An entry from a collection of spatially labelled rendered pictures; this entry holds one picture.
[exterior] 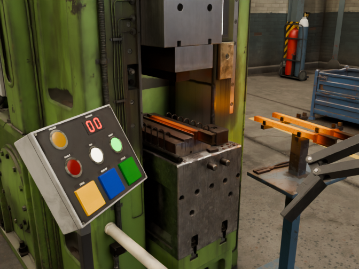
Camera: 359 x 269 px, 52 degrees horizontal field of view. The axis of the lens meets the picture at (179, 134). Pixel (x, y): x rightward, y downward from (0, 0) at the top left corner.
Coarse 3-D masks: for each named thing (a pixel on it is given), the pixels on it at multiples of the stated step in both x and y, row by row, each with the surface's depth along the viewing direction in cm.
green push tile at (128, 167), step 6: (126, 162) 117; (132, 162) 119; (120, 168) 114; (126, 168) 116; (132, 168) 118; (126, 174) 115; (132, 174) 117; (138, 174) 120; (126, 180) 115; (132, 180) 116
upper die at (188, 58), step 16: (144, 48) 152; (160, 48) 144; (176, 48) 138; (192, 48) 143; (208, 48) 148; (144, 64) 154; (160, 64) 146; (176, 64) 139; (192, 64) 145; (208, 64) 150
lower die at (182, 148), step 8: (144, 120) 178; (152, 120) 176; (176, 120) 178; (144, 128) 170; (160, 128) 166; (168, 128) 166; (176, 128) 163; (200, 128) 166; (144, 136) 166; (152, 136) 161; (160, 136) 159; (168, 136) 159; (176, 136) 156; (184, 136) 156; (192, 136) 155; (160, 144) 157; (168, 144) 153; (176, 144) 150; (184, 144) 153; (192, 144) 156; (200, 144) 159; (176, 152) 151; (184, 152) 154; (192, 152) 157
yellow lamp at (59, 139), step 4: (56, 132) 99; (52, 136) 98; (56, 136) 99; (60, 136) 100; (64, 136) 101; (52, 140) 97; (56, 140) 98; (60, 140) 99; (64, 140) 100; (56, 144) 98; (60, 144) 99; (64, 144) 100
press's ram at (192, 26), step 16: (144, 0) 137; (160, 0) 130; (176, 0) 132; (192, 0) 137; (208, 0) 142; (144, 16) 139; (160, 16) 132; (176, 16) 134; (192, 16) 139; (208, 16) 144; (144, 32) 141; (160, 32) 134; (176, 32) 136; (192, 32) 141; (208, 32) 146
